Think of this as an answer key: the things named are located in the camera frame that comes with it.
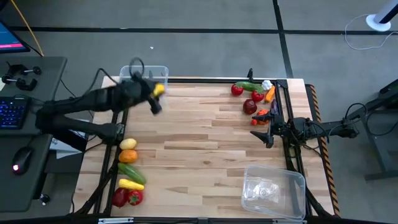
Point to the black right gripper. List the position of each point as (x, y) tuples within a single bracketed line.
[(278, 126)]

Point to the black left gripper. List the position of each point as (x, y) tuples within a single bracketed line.
[(136, 88)]

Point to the small red cherry tomato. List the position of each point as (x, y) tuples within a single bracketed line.
[(254, 122)]

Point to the dark red apple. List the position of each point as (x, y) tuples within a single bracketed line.
[(249, 106)]

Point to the orange carrot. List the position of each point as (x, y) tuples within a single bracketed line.
[(270, 94)]

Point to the white garlic bulb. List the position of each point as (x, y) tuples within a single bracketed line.
[(266, 84)]

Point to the green cucumber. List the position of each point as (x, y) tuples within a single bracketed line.
[(132, 173), (248, 86)]

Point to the yellow potato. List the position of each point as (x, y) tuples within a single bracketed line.
[(128, 143)]

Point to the orange fruit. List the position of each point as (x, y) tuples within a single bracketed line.
[(128, 156)]

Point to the yellow corn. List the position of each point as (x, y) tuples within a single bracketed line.
[(131, 184)]

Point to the bright red bell pepper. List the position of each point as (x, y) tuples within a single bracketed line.
[(135, 197)]

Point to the dark red bell pepper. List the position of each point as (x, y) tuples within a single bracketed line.
[(119, 197)]

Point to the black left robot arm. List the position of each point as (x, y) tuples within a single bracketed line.
[(81, 102)]

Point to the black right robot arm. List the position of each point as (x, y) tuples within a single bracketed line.
[(332, 127)]

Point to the clear plastic bin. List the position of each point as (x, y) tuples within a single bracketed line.
[(160, 73), (280, 186)]

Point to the yellow black hazard strip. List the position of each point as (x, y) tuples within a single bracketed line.
[(330, 180)]

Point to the white paper sheets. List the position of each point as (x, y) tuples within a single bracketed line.
[(63, 151)]

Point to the black desk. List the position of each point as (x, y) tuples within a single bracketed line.
[(46, 81)]

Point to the dark grey metal stand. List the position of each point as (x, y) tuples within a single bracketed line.
[(382, 149)]

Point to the black metal clamp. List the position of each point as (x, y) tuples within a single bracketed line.
[(23, 84), (18, 69)]

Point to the black computer mouse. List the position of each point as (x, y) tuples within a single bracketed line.
[(23, 158)]

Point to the black backlit keyboard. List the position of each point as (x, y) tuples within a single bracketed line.
[(12, 112)]

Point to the white floor stand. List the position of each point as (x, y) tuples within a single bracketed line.
[(376, 23)]

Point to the computer monitor with blue screen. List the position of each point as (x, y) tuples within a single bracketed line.
[(9, 40)]

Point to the black metal table frame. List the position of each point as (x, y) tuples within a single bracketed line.
[(202, 81)]

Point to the silver metal bracket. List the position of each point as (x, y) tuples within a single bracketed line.
[(115, 221), (289, 221)]

